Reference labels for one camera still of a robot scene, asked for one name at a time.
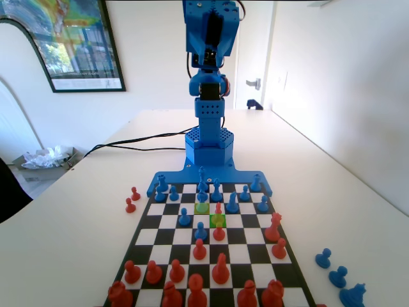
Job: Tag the blue rook chess piece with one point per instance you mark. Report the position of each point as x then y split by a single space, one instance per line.
162 182
255 185

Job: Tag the crumpled white plastic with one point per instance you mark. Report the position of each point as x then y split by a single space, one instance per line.
44 158

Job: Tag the blue table clamp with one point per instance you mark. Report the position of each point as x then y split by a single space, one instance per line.
254 105

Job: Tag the black and white chessboard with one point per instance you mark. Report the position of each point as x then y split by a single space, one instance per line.
249 220

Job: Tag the blue queen chess piece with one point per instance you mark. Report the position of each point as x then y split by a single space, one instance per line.
216 193

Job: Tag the blue king chess piece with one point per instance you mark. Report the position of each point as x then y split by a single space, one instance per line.
202 175

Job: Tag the white arched panel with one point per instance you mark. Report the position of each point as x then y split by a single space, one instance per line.
16 57

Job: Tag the white door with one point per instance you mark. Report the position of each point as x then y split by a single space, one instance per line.
252 48

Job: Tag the black chair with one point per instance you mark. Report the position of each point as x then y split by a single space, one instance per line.
11 195

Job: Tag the blue printed robot arm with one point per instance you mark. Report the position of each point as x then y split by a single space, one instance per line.
209 140

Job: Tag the blue printed base plate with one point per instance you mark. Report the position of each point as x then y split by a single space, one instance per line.
179 177

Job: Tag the dark framed wall poster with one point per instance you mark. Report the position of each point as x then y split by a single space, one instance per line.
80 38

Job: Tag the cardboard box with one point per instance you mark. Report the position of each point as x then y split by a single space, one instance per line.
38 175

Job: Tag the blue knight chess piece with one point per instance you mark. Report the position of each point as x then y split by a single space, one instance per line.
232 204
351 297

